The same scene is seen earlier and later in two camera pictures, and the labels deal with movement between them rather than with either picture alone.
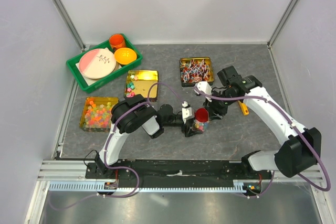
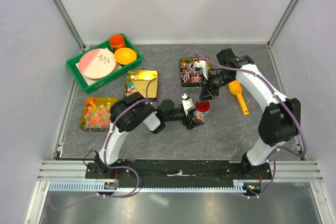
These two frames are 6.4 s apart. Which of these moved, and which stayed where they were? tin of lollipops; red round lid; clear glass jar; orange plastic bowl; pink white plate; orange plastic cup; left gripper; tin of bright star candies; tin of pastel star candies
Moved: left gripper; red round lid; clear glass jar
Stayed: tin of lollipops; tin of bright star candies; tin of pastel star candies; orange plastic cup; orange plastic bowl; pink white plate
